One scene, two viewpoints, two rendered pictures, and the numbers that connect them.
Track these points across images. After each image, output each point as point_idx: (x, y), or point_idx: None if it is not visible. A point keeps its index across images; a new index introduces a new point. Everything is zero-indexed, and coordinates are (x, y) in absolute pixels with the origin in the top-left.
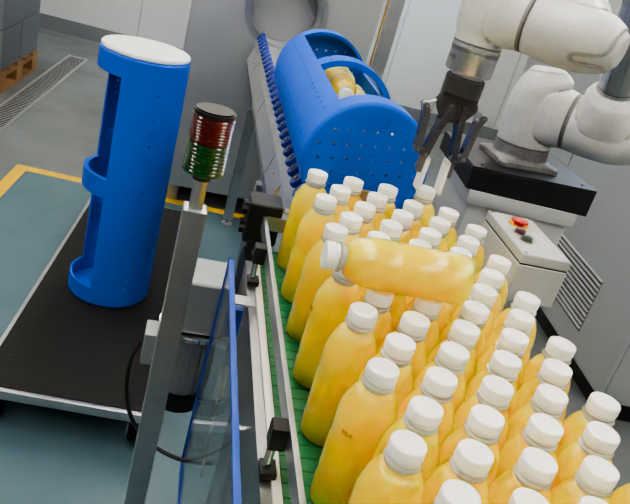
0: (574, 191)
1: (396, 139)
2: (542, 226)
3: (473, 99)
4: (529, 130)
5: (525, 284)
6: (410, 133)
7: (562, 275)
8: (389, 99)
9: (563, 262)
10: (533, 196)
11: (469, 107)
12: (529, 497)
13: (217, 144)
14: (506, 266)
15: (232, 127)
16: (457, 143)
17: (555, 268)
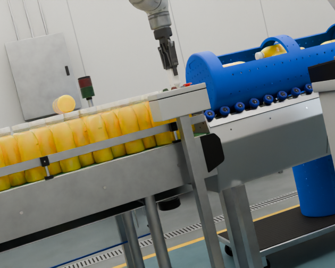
0: None
1: (199, 67)
2: None
3: (157, 37)
4: None
5: (153, 111)
6: (201, 62)
7: (157, 101)
8: (286, 48)
9: (154, 94)
10: None
11: (164, 41)
12: None
13: (80, 86)
14: (118, 101)
15: (82, 80)
16: (168, 58)
17: (154, 99)
